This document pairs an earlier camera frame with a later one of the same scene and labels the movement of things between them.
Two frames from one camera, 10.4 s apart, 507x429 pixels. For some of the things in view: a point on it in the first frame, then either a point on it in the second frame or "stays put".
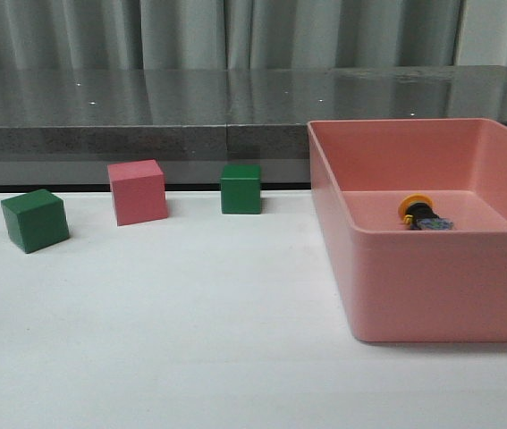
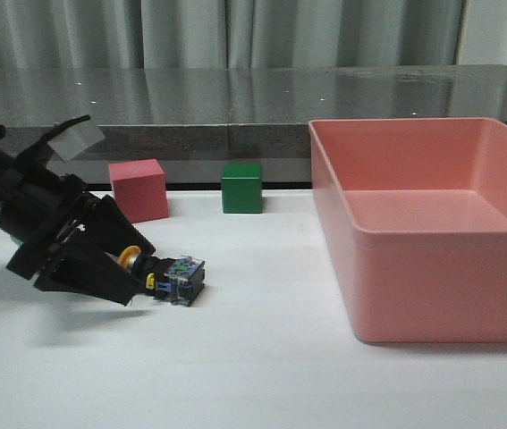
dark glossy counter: x=61 y=127 stays put
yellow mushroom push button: x=418 y=212 -> x=176 y=280
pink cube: x=139 y=191 stays put
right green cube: x=240 y=189 stays put
